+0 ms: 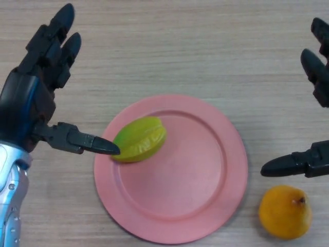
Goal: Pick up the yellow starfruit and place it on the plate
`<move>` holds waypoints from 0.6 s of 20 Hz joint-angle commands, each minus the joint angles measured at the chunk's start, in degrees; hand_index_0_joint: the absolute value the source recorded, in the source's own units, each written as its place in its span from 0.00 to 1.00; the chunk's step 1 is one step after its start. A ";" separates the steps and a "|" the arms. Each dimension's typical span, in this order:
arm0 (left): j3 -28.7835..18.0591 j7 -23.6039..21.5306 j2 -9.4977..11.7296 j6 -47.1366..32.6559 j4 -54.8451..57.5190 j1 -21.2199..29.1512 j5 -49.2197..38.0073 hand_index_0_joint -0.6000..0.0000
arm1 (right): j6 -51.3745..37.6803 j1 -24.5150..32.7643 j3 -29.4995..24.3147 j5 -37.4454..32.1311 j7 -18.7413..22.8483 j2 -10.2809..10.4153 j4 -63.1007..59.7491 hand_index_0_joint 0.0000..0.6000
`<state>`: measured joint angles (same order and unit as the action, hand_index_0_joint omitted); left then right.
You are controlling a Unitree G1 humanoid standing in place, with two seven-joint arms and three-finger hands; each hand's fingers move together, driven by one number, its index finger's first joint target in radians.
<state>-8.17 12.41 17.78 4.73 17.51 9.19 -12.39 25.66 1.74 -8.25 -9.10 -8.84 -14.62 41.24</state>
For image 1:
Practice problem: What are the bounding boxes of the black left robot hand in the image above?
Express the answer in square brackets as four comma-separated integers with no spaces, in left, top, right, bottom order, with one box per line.
[0,3,121,156]

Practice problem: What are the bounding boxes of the orange yellow pear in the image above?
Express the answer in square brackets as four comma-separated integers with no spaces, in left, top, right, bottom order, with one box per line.
[258,185,313,233]

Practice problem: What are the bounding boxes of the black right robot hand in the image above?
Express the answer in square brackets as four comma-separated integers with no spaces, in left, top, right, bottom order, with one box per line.
[260,17,329,178]

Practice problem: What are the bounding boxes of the pink round plate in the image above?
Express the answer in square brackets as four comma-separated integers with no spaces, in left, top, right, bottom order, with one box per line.
[94,94,249,244]

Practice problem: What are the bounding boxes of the yellow green starfruit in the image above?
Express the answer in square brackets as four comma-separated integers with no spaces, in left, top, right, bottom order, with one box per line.
[111,116,167,164]

